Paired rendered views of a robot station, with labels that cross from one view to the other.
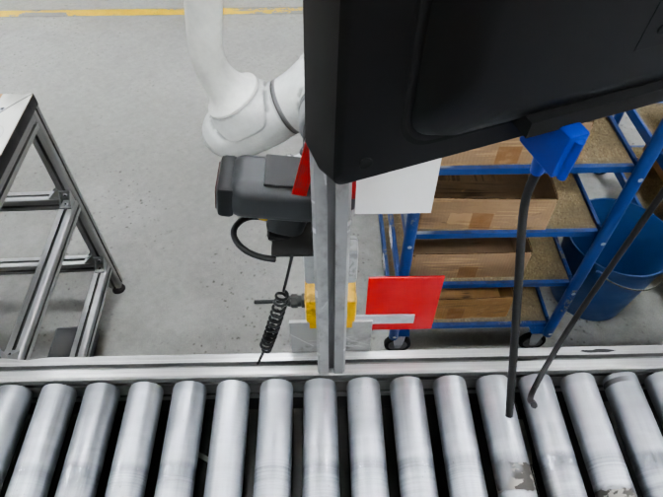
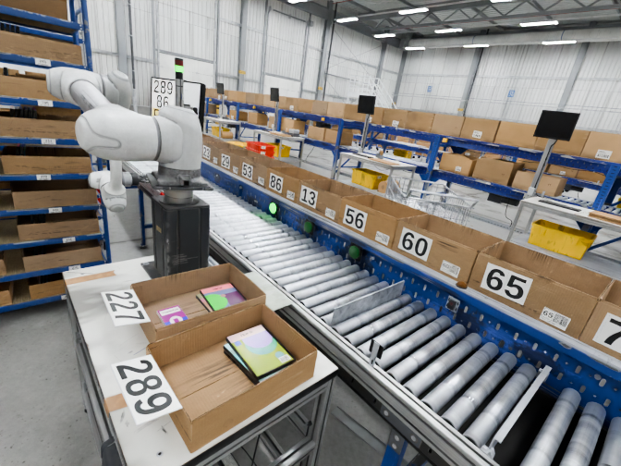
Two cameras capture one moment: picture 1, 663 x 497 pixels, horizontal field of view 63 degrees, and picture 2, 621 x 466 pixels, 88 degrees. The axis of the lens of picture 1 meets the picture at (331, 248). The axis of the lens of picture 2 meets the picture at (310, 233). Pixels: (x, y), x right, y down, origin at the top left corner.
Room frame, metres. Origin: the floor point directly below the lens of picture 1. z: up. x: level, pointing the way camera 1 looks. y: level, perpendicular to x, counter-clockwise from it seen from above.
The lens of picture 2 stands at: (1.11, 2.16, 1.49)
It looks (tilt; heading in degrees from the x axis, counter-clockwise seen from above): 21 degrees down; 228
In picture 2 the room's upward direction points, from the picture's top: 8 degrees clockwise
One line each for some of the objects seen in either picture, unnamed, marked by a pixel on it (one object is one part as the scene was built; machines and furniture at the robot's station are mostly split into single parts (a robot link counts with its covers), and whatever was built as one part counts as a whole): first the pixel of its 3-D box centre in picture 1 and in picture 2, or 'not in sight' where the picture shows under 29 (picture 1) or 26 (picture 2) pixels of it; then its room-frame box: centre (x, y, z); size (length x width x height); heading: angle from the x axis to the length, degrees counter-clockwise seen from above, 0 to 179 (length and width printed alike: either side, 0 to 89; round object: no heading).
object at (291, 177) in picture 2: not in sight; (297, 184); (-0.33, 0.33, 0.96); 0.39 x 0.29 x 0.17; 91
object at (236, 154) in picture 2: not in sight; (244, 162); (-0.32, -0.46, 0.96); 0.39 x 0.29 x 0.17; 91
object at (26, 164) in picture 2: not in sight; (49, 159); (1.06, -0.35, 0.99); 0.40 x 0.30 x 0.10; 178
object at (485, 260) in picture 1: (456, 209); (62, 249); (1.07, -0.35, 0.39); 0.40 x 0.30 x 0.10; 2
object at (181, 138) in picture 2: not in sight; (177, 136); (0.70, 0.88, 1.33); 0.18 x 0.16 x 0.22; 5
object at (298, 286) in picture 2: not in sight; (323, 278); (0.10, 1.18, 0.72); 0.52 x 0.05 x 0.05; 1
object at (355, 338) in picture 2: not in sight; (387, 322); (0.09, 1.57, 0.72); 0.52 x 0.05 x 0.05; 1
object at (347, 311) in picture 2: not in sight; (371, 301); (0.10, 1.47, 0.76); 0.46 x 0.01 x 0.09; 1
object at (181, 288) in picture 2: not in sight; (200, 301); (0.73, 1.20, 0.80); 0.38 x 0.28 x 0.10; 2
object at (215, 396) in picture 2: not in sight; (234, 361); (0.76, 1.52, 0.80); 0.38 x 0.28 x 0.10; 4
